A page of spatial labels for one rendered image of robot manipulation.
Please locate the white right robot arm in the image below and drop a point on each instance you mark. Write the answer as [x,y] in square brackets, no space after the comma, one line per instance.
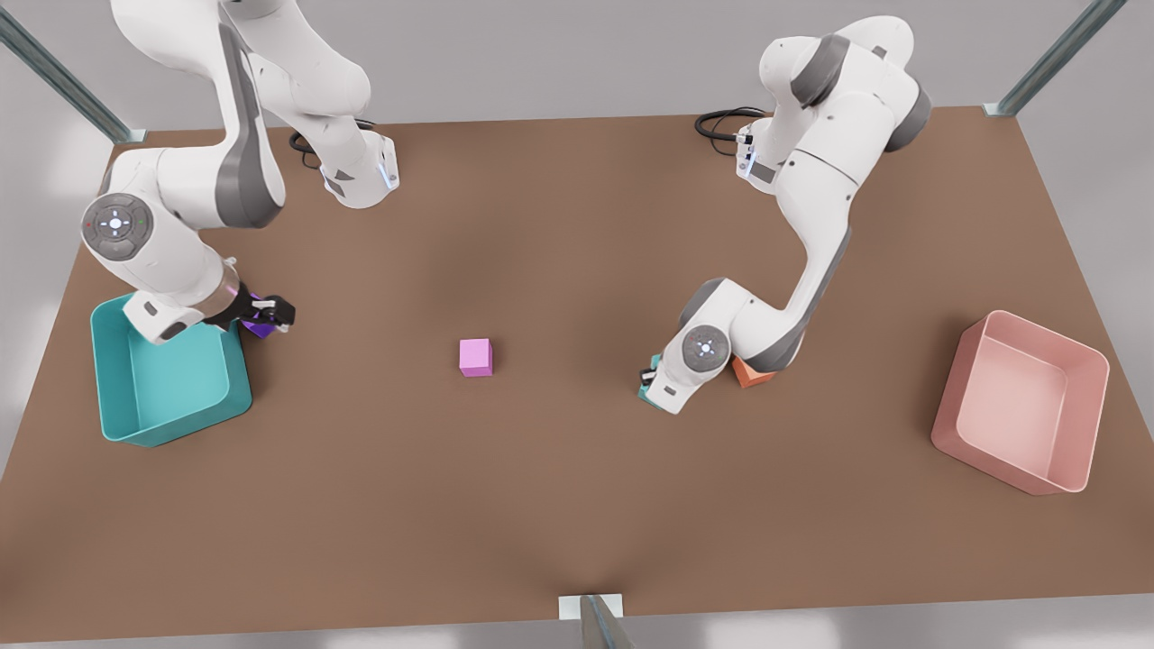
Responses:
[185,194]

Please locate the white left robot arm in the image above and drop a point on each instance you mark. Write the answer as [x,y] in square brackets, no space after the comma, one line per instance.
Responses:
[825,171]

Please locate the purple cube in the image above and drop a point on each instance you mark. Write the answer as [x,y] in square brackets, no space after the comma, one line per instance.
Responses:
[261,329]

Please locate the orange cube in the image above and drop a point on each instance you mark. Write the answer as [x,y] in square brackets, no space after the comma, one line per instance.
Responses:
[750,374]

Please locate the teal plastic bin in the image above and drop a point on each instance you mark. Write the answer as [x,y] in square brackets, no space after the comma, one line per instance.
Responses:
[171,388]

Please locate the pink cube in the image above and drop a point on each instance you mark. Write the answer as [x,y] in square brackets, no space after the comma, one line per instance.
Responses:
[476,357]

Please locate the pink plastic bin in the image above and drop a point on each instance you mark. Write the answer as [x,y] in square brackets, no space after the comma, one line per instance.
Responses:
[1019,406]

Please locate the silver frame post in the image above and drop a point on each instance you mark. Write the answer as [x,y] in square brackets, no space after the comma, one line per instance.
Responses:
[63,81]
[595,617]
[1050,63]

